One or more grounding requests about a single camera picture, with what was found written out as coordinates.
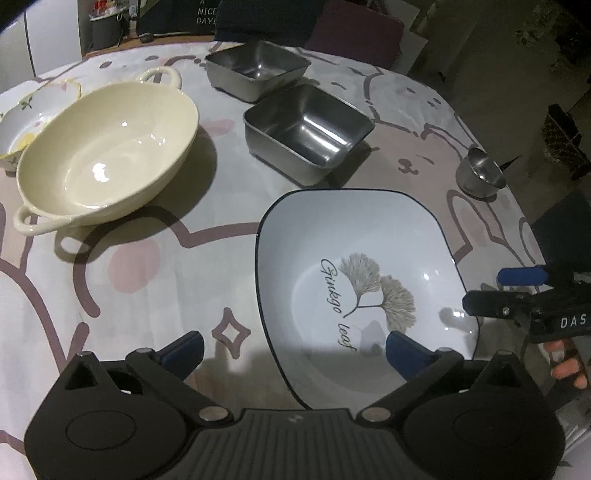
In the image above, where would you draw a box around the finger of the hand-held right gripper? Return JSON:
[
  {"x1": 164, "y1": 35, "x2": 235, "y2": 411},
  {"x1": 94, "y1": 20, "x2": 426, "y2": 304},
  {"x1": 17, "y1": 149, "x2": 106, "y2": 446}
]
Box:
[
  {"x1": 497, "y1": 265, "x2": 555, "y2": 289},
  {"x1": 462, "y1": 288, "x2": 537, "y2": 325}
]

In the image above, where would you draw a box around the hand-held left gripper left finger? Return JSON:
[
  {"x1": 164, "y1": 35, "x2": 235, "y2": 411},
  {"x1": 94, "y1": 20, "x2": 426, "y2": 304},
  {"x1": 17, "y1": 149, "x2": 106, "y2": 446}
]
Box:
[{"x1": 58, "y1": 330, "x2": 234, "y2": 425}]

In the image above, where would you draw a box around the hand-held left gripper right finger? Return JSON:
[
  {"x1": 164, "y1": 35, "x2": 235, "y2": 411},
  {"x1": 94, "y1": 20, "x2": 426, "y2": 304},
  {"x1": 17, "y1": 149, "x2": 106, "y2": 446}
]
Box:
[{"x1": 360, "y1": 330, "x2": 539, "y2": 423}]

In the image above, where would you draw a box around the small steel cup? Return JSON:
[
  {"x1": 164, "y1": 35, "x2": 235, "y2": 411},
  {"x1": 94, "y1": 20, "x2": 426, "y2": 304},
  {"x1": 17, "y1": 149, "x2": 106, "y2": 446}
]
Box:
[{"x1": 456, "y1": 147, "x2": 507, "y2": 199}]

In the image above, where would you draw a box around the white square leaf-print plate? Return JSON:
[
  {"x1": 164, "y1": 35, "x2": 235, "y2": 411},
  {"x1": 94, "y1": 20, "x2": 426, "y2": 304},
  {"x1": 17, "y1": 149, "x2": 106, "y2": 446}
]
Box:
[{"x1": 255, "y1": 188, "x2": 482, "y2": 411}]

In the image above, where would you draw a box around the large square steel container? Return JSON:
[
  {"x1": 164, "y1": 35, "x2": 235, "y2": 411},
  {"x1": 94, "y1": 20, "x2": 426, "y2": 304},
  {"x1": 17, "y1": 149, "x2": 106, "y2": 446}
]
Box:
[{"x1": 243, "y1": 83, "x2": 376, "y2": 182}]

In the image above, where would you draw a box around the person's right hand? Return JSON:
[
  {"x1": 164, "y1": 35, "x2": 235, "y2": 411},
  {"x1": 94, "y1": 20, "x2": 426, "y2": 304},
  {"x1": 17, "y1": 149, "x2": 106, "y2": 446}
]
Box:
[{"x1": 544, "y1": 340, "x2": 588, "y2": 390}]

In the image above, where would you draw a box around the cartoon animal printed tablecloth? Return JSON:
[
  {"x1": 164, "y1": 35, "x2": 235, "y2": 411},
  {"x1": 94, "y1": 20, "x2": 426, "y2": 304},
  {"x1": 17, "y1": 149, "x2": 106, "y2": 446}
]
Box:
[{"x1": 0, "y1": 39, "x2": 550, "y2": 480}]

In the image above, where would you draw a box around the black mesh basket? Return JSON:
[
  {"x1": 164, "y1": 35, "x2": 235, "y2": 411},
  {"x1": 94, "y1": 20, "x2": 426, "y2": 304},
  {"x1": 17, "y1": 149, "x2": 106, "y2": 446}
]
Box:
[{"x1": 547, "y1": 104, "x2": 591, "y2": 181}]

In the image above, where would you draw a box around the white board panel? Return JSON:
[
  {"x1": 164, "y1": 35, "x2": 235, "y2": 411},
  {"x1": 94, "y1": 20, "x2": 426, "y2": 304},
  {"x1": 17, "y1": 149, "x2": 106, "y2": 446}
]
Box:
[{"x1": 406, "y1": 28, "x2": 462, "y2": 79}]

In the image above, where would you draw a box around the white floral ceramic bowl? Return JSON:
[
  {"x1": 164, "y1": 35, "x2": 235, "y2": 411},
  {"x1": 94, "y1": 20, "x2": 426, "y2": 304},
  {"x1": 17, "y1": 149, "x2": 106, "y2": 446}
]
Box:
[{"x1": 0, "y1": 79, "x2": 83, "y2": 172}]

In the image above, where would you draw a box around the maroon stool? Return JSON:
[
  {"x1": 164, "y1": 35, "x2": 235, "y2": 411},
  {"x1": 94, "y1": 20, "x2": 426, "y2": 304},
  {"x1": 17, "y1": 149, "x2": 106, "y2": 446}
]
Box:
[{"x1": 305, "y1": 0, "x2": 406, "y2": 70}]

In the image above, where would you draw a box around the small square steel container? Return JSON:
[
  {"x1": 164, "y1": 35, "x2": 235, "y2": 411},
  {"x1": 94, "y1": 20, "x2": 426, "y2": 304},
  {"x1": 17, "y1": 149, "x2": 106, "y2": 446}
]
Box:
[{"x1": 204, "y1": 40, "x2": 311, "y2": 103}]

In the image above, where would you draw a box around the grey trash bin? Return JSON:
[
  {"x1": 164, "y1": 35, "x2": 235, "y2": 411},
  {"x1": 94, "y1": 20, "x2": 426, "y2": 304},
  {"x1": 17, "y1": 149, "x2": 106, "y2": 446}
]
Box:
[{"x1": 90, "y1": 14, "x2": 123, "y2": 51}]

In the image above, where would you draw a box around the black lettered board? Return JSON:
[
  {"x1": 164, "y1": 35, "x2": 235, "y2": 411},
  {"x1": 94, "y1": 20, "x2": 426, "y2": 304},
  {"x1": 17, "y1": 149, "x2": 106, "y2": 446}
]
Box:
[{"x1": 139, "y1": 0, "x2": 218, "y2": 38}]

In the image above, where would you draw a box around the navy blue stool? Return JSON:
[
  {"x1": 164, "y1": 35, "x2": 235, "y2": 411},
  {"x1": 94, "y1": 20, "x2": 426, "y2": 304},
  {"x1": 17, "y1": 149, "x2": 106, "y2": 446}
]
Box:
[{"x1": 215, "y1": 0, "x2": 333, "y2": 47}]

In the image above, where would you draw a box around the cream oval two-handled dish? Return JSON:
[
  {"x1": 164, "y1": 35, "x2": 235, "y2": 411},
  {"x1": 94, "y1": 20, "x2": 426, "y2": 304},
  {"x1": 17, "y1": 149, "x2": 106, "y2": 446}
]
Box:
[{"x1": 13, "y1": 66, "x2": 200, "y2": 237}]

